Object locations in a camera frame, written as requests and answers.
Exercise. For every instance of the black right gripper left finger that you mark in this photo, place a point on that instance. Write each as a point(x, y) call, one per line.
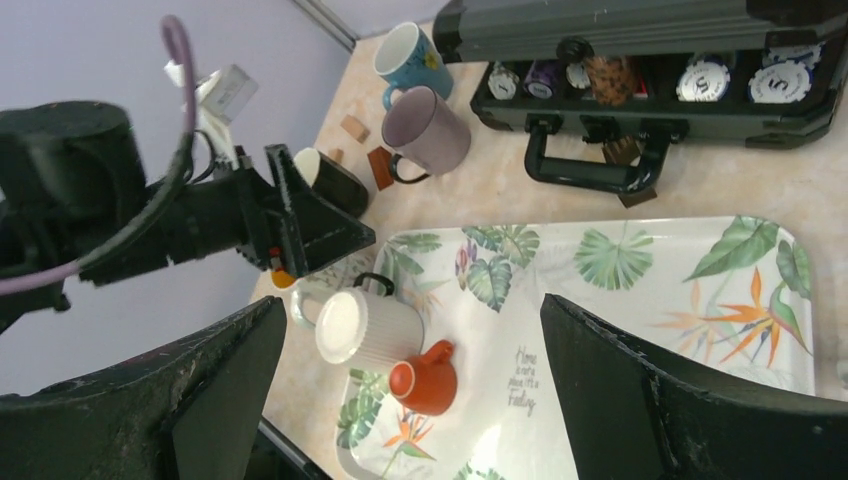
point(187, 410)

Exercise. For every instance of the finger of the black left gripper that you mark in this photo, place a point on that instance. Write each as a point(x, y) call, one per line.
point(308, 233)

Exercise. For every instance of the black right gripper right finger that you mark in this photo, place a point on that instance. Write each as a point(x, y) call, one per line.
point(696, 411)

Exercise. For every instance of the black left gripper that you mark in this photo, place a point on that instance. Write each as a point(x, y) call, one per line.
point(76, 202)

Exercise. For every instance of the black glossy mug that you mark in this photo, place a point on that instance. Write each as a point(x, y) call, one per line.
point(332, 182)

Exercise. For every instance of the white ribbed mug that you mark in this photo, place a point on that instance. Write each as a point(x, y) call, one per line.
point(366, 327)

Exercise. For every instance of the lilac purple mug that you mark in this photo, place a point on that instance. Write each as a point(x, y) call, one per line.
point(421, 128)

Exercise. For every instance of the small orange cup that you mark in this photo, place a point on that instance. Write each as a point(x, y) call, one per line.
point(426, 383)

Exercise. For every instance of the light blue dotted mug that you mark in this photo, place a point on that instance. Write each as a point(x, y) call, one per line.
point(408, 58)

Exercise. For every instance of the wooden block left lower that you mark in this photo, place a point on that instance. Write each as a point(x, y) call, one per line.
point(380, 161)

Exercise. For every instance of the wooden block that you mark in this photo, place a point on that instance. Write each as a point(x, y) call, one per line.
point(380, 161)
point(355, 128)

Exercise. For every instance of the wooden block left upper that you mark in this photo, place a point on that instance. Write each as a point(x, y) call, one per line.
point(355, 128)

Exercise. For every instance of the floral white serving tray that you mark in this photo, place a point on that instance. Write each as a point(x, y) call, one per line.
point(732, 293)

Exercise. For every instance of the dark green carrying case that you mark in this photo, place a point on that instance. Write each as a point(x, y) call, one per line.
point(603, 89)

